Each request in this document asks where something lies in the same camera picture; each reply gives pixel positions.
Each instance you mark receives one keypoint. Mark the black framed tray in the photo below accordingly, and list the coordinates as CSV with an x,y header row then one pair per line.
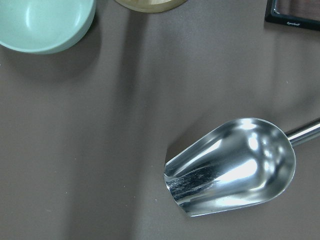
x,y
303,14

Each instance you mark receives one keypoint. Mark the steel scoop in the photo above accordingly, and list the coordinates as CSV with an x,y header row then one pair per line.
x,y
242,163

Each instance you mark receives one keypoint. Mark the wooden mug tree stand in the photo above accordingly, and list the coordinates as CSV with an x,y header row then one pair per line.
x,y
151,6

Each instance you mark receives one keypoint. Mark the mint green bowl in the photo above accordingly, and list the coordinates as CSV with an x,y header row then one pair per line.
x,y
44,26

